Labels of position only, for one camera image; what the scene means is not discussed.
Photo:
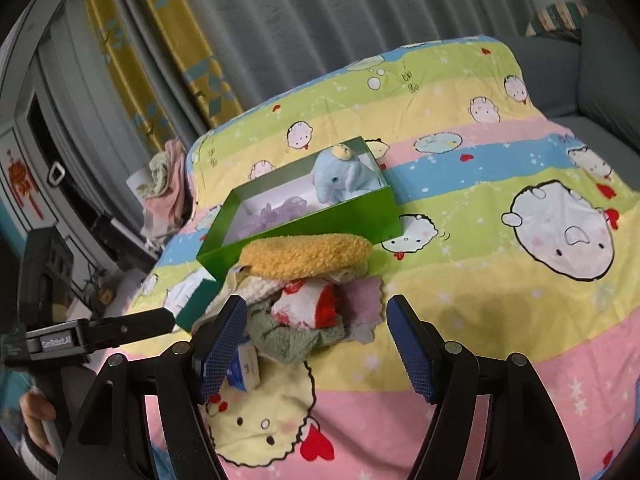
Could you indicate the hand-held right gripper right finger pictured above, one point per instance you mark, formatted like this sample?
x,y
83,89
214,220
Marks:
x,y
410,350

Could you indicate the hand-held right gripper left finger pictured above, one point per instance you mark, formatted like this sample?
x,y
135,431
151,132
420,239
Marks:
x,y
225,345

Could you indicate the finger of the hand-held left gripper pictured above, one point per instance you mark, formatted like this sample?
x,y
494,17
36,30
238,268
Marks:
x,y
130,327

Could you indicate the small blue white pouch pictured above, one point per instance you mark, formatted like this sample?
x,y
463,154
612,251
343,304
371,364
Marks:
x,y
245,365

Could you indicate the yellow green sponge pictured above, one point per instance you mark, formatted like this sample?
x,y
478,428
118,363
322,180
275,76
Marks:
x,y
200,305

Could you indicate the olive green towel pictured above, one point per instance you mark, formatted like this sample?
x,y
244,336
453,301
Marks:
x,y
280,340

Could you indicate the cream towel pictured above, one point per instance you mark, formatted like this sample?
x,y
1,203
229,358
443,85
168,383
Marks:
x,y
255,290

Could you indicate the white red patterned sock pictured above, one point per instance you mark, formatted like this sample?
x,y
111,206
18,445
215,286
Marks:
x,y
300,305

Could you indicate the yellow fuzzy cloth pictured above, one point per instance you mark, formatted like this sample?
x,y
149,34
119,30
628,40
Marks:
x,y
305,255

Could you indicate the green cardboard box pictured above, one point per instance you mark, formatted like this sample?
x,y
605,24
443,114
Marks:
x,y
325,220

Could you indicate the person's left hand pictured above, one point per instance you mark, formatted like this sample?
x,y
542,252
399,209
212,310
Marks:
x,y
37,407

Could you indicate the mauve cleaning cloth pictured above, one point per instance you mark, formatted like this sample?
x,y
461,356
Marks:
x,y
365,295

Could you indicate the printed pastel striped blanket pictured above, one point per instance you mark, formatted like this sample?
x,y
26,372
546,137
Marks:
x,y
475,285

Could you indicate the pink cloth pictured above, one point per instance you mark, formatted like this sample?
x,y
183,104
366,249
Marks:
x,y
175,195

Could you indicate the purple mesh cloth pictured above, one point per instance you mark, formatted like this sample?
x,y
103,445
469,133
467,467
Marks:
x,y
280,210

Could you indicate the pale green cloth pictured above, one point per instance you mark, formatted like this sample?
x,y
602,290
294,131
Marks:
x,y
157,172

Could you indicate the blue elephant plush toy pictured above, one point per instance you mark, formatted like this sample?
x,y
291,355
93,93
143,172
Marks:
x,y
340,175

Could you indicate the yellow patterned curtain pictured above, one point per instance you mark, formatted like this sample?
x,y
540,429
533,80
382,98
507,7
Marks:
x,y
165,25

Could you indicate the grey sofa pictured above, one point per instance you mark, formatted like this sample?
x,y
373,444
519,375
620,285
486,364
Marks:
x,y
605,70

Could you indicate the grey curtain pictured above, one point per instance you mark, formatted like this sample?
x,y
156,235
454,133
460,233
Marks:
x,y
325,10

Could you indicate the striped patterned cushion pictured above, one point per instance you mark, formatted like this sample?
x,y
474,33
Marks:
x,y
560,17

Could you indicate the red knot wall decoration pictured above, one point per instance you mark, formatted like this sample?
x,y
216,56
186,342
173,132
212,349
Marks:
x,y
20,182

